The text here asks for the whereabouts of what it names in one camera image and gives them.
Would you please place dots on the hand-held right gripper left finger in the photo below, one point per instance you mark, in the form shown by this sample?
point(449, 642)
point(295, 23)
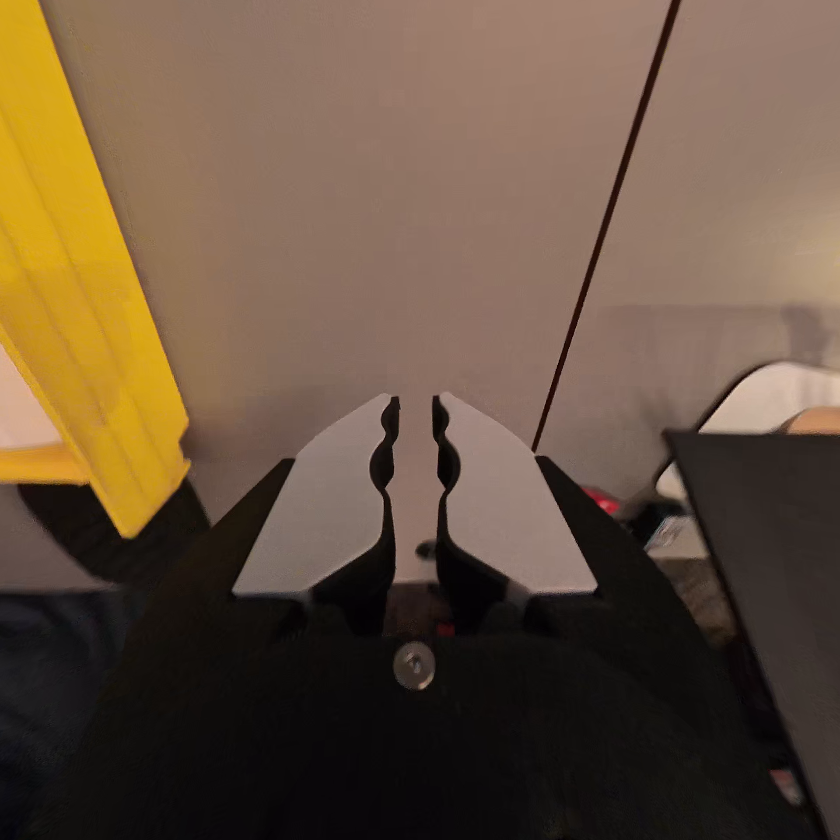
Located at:
point(321, 518)

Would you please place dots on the small red object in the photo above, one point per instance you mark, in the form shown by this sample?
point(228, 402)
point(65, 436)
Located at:
point(604, 502)

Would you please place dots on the person's navy clothing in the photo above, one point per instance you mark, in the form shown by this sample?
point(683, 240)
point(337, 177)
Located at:
point(52, 669)

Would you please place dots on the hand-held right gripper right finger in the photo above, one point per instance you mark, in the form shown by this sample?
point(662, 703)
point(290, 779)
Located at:
point(512, 525)

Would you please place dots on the black textured mat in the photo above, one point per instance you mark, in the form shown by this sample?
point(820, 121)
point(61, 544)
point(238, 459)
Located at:
point(98, 551)

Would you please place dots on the yellow plastic bin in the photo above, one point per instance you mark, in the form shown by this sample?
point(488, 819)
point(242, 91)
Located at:
point(65, 295)

